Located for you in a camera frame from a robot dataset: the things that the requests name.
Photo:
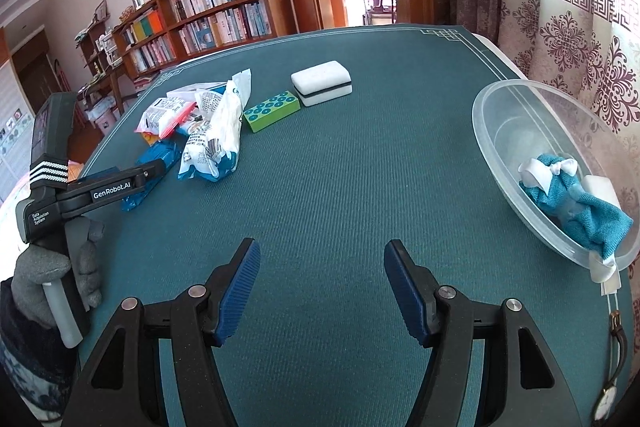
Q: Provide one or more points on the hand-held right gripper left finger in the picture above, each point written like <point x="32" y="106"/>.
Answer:
<point x="240" y="292"/>

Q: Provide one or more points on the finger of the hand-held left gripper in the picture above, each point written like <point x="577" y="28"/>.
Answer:
<point x="150" y="171"/>

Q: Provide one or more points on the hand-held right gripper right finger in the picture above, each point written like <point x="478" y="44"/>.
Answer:
<point x="405" y="292"/>

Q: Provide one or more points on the red and white snack packet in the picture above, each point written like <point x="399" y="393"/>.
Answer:
<point x="165" y="114"/>

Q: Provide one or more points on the white and blue snack packet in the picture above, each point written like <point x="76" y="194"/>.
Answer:
<point x="215" y="137"/>

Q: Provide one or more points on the green block with blue dots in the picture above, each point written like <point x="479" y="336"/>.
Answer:
<point x="270" y="111"/>

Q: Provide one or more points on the clear plate with red items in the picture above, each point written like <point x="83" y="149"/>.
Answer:
<point x="505" y="142"/>

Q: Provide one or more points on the white sponge block black stripe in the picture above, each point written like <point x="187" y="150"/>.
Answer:
<point x="320" y="77"/>

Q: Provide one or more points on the person's left forearm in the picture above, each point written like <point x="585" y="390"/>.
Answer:
<point x="30" y="372"/>

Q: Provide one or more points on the person's left hand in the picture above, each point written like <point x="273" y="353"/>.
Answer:
<point x="35" y="272"/>

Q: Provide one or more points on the orange yellow toy brick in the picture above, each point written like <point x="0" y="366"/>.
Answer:
<point x="150" y="138"/>

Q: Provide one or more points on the small pale bin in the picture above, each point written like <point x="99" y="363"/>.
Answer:
<point x="106" y="123"/>

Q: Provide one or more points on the stack of books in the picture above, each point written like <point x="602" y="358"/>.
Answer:
<point x="142" y="83"/>

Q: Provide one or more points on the white medicine box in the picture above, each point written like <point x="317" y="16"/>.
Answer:
<point x="197" y="88"/>

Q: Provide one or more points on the small wooden shelf unit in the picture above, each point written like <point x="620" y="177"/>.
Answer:
<point x="97" y="52"/>

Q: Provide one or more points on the wooden bookshelf with books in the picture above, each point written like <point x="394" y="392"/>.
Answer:
<point x="215" y="7"/>

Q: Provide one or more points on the teal cloth with white ribbon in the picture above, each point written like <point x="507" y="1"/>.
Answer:
<point x="595" y="219"/>

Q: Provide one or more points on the small white sponge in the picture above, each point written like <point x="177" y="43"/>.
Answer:
<point x="600" y="189"/>

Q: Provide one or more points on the light curtain with purple pattern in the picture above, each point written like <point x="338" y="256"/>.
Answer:
<point x="565" y="32"/>

